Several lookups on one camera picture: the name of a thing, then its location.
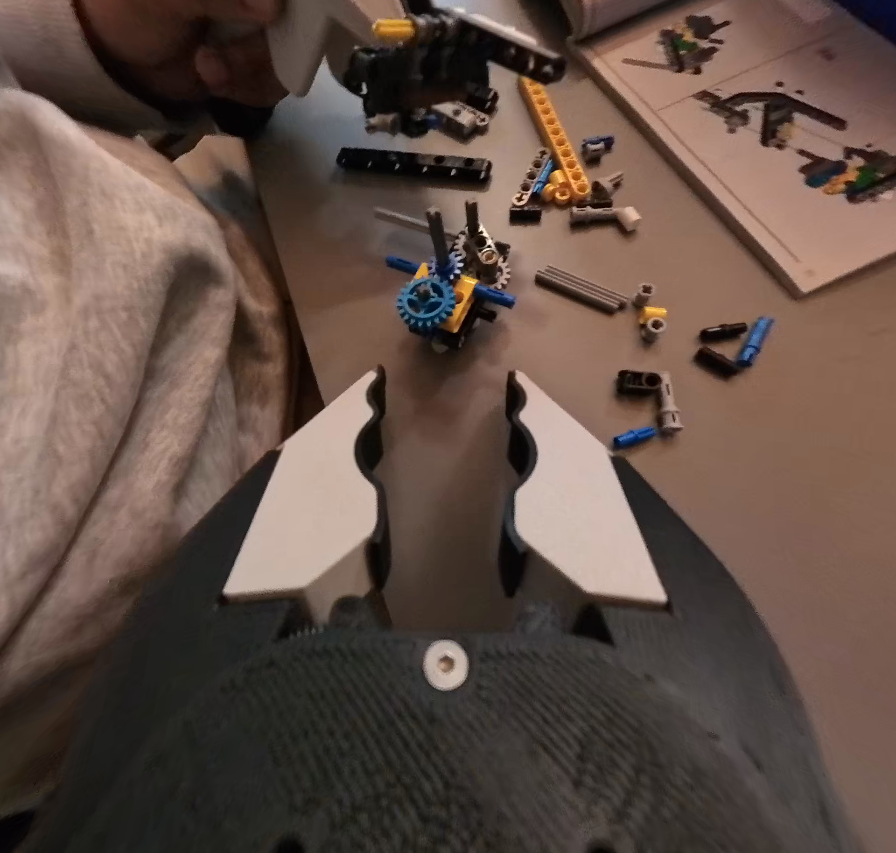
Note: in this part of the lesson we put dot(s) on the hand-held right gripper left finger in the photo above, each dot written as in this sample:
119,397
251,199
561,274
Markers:
308,510

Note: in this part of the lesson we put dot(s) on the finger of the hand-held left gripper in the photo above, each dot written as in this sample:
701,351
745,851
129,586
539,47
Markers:
329,5

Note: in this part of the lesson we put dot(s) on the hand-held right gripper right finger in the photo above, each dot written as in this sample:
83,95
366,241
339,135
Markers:
588,510

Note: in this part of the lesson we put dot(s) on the black lego frame assembly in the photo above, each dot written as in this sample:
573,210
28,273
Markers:
434,61

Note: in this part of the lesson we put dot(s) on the lego gear assembly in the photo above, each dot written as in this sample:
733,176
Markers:
455,293

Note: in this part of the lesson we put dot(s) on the person's left forearm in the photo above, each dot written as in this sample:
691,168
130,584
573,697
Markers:
35,12

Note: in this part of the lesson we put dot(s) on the small blue lego pin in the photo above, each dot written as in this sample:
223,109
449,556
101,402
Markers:
635,438

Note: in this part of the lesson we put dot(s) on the light grey lego connector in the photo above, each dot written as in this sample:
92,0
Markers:
381,123

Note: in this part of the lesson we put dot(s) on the grey lego axle connector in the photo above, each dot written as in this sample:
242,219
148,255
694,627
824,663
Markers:
669,405

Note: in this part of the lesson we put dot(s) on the black lego connector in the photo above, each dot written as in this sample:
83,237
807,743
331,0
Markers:
635,382

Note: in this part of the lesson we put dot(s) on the long black lego beam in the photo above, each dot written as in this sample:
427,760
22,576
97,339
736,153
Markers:
413,165

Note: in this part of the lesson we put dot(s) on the black lego pin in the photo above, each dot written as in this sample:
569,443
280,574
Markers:
723,331
525,214
715,362

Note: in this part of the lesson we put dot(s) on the grey and yellow lego connector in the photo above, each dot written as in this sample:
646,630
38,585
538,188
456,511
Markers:
651,312

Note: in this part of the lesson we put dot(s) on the dark grey lego axle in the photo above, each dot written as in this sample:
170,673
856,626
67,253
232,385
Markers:
575,294
588,284

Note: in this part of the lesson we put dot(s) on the long yellow lego beam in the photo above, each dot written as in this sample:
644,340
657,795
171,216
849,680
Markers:
556,138

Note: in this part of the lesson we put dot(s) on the short grey lego beam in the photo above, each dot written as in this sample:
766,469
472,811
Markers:
530,182

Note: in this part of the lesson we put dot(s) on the blue lego axle pin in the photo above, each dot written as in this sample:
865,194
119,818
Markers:
543,175

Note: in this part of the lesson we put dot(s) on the yellow lego bush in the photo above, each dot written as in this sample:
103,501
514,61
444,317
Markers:
560,185

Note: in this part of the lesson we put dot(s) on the blue and grey lego pin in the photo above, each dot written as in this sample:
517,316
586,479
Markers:
599,146

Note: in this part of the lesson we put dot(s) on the grey angled lego connector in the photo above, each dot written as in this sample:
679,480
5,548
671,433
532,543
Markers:
607,188

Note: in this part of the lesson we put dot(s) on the lego instruction booklet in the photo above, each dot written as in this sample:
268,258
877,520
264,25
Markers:
756,110

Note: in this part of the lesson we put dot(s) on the person's left hand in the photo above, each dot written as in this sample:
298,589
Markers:
175,33

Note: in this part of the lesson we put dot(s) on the grey connector with white bush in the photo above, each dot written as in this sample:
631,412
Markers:
603,218

